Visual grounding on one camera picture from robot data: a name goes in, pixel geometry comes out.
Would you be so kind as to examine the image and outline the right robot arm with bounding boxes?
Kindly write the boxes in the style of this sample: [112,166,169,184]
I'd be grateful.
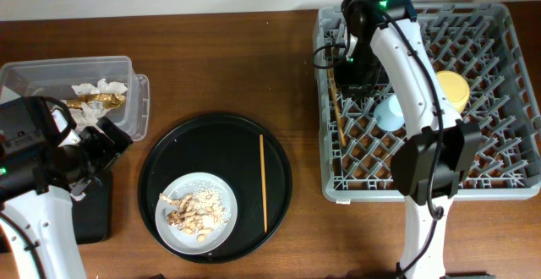
[333,0,481,278]

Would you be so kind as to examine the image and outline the white gold wrapper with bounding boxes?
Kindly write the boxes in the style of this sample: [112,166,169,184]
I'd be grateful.
[63,79,128,129]

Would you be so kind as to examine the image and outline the wooden chopstick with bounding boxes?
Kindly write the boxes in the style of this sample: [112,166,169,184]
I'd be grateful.
[259,134,268,233]
[326,69,347,148]

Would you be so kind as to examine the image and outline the clear plastic bin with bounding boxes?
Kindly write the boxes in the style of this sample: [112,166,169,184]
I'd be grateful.
[1,56,150,141]

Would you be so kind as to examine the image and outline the blue cup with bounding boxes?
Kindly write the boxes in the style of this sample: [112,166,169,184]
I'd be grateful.
[374,94,405,132]

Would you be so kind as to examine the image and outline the food scraps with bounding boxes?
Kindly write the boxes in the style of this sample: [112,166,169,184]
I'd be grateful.
[159,188,231,242]

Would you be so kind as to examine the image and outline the black rectangular bin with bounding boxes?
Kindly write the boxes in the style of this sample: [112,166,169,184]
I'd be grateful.
[71,170,113,245]

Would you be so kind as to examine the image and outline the round black tray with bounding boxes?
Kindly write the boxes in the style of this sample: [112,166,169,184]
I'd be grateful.
[138,113,292,263]

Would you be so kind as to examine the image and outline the grey plate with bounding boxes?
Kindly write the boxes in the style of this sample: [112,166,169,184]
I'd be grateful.
[155,172,238,255]

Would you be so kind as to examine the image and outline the grey dishwasher rack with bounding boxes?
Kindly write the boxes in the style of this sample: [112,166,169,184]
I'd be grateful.
[314,3,540,204]

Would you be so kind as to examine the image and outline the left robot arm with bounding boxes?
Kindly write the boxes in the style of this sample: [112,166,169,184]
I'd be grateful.
[1,96,133,278]

